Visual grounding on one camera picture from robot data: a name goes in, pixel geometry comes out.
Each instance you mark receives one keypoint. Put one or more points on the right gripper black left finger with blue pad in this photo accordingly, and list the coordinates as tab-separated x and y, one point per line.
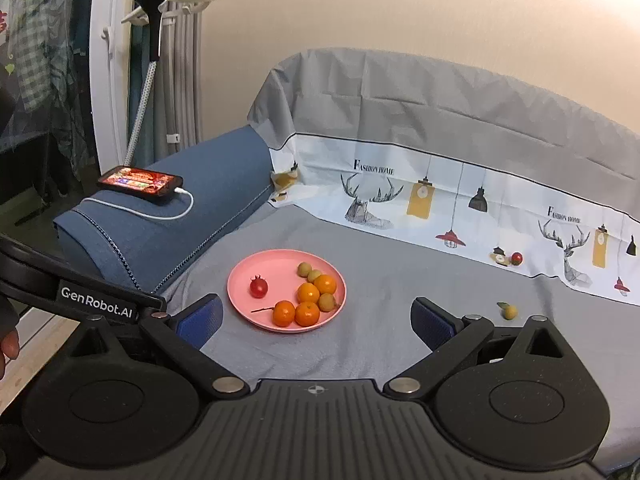
120	395

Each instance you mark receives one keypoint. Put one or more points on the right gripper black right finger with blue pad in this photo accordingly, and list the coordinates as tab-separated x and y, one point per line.
515	397

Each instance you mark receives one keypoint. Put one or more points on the red cherry tomato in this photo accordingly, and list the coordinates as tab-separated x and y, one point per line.
258	287

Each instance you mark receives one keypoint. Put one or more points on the tangerine with stem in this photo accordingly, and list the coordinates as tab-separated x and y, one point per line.
282	313

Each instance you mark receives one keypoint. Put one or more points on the orange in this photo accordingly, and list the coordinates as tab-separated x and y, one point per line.
307	292

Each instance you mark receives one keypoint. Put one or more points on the yellow-green longan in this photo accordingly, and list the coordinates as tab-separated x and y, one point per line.
303	269

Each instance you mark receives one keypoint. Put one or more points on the small longan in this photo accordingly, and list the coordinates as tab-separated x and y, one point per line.
313	275

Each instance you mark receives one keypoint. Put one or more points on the brown longan with stem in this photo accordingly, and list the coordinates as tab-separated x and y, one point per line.
327	302

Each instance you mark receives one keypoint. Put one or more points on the person's left hand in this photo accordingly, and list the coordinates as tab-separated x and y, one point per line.
10	345

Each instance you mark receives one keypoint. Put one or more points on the longan with green leaf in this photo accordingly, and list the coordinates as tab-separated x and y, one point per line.
508	311

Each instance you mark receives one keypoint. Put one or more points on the black smartphone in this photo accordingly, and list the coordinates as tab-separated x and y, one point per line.
143	183

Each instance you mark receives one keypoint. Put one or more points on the pink round plate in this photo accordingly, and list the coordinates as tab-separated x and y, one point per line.
279	268

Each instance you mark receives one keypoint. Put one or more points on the grey printed sofa cover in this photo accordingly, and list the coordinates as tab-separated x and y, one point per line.
420	177

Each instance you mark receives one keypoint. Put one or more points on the grey curtain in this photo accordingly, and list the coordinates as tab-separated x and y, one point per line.
178	82

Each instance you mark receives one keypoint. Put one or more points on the white door frame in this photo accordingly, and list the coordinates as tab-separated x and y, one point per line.
109	40

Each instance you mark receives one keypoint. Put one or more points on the garment steamer with hose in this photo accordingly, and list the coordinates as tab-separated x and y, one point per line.
154	13

